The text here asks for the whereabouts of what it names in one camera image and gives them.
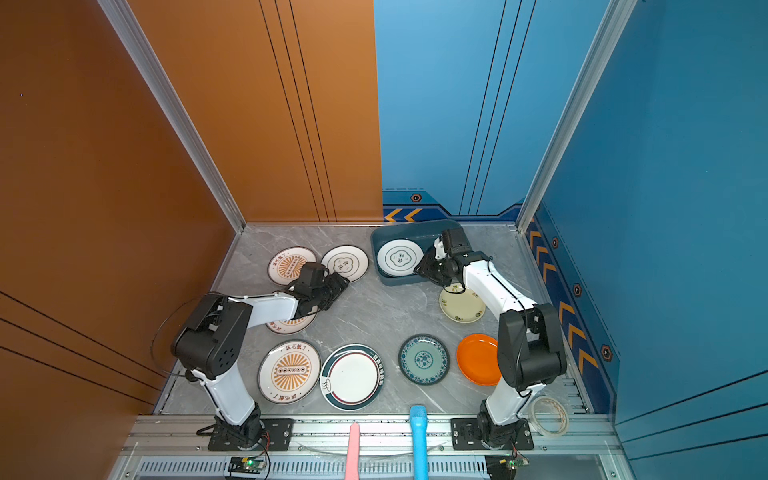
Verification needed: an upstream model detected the circuit board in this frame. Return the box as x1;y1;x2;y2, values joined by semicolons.
226;456;269;479
485;456;530;480

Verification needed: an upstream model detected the left circuit board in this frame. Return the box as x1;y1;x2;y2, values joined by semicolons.
226;456;269;479

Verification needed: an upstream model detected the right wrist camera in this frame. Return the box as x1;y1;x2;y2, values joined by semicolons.
433;236;447;261

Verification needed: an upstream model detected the cream yellow plate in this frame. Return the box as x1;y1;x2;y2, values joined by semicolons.
439;284;486;324

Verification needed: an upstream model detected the teal patterned plate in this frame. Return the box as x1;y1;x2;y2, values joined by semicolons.
398;334;450;386

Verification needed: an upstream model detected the large orange sunburst plate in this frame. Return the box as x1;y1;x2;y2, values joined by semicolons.
258;340;321;404

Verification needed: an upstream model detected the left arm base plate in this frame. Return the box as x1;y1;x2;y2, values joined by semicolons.
199;418;294;453

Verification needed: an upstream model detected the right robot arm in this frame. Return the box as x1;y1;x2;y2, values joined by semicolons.
414;227;567;449

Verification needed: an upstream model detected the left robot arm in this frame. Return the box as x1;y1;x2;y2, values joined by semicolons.
170;262;349;450

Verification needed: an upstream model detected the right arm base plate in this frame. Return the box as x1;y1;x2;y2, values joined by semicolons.
450;418;535;451

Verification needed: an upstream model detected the white flower plate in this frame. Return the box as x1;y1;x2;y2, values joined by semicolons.
377;239;424;277
321;245;369;282

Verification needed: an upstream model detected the white plate green red rim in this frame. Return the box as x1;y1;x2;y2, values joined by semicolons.
319;344;385;411

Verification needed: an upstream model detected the pink handle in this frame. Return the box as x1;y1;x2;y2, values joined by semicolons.
344;422;361;480

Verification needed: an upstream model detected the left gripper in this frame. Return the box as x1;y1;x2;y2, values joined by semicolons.
312;271;351;310

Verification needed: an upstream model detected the right circuit board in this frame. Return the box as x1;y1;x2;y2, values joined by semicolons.
485;456;530;480

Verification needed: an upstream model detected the blue handle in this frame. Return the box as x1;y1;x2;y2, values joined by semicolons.
409;405;428;480

